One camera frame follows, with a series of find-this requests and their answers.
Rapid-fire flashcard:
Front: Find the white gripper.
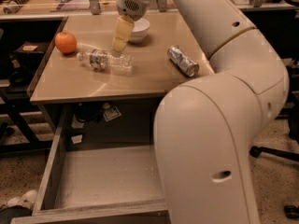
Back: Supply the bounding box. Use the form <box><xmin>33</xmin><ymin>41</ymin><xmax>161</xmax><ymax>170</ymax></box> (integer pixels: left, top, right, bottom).
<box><xmin>112</xmin><ymin>0</ymin><xmax>150</xmax><ymax>53</ymax></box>

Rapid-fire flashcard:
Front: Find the clear plastic water bottle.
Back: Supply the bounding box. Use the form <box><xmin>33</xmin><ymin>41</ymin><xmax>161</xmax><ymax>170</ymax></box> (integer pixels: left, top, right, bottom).
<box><xmin>77</xmin><ymin>49</ymin><xmax>133</xmax><ymax>76</ymax></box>

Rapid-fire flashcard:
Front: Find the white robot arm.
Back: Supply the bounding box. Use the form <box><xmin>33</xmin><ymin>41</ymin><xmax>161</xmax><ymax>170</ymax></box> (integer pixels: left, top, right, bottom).
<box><xmin>154</xmin><ymin>0</ymin><xmax>289</xmax><ymax>224</ymax></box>

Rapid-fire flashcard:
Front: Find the open grey wooden drawer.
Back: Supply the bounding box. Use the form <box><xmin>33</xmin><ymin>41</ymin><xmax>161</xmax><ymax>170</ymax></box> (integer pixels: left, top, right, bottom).
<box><xmin>11</xmin><ymin>103</ymin><xmax>170</xmax><ymax>224</ymax></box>

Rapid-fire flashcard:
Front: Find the white ceramic bowl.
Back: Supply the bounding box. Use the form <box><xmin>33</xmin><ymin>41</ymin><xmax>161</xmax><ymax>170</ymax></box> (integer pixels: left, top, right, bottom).
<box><xmin>129</xmin><ymin>19</ymin><xmax>150</xmax><ymax>43</ymax></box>

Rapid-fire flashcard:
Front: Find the orange fruit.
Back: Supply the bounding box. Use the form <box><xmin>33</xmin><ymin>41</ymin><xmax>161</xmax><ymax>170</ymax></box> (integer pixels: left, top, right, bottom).
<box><xmin>54</xmin><ymin>32</ymin><xmax>77</xmax><ymax>54</ymax></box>

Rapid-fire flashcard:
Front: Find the silver soda can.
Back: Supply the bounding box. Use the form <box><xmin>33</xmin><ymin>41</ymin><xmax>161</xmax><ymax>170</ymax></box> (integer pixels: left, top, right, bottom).
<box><xmin>167</xmin><ymin>45</ymin><xmax>199</xmax><ymax>77</ymax></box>

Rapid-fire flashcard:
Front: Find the black box with label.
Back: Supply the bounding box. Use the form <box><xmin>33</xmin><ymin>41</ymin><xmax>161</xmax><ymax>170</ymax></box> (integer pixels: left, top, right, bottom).
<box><xmin>14</xmin><ymin>41</ymin><xmax>50</xmax><ymax>59</ymax></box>

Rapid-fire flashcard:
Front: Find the black office chair base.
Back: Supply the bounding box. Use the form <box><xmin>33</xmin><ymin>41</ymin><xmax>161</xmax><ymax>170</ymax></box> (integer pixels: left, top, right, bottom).
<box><xmin>249</xmin><ymin>109</ymin><xmax>299</xmax><ymax>164</ymax></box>

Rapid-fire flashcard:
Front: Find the white sneaker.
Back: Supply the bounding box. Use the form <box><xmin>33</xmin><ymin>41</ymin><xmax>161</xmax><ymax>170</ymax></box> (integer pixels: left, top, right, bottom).
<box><xmin>0</xmin><ymin>189</ymin><xmax>37</xmax><ymax>215</ymax></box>

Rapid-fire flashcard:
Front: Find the black chair caster wheel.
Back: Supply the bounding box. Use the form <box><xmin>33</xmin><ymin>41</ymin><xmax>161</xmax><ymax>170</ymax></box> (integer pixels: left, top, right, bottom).
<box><xmin>284</xmin><ymin>205</ymin><xmax>299</xmax><ymax>219</ymax></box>

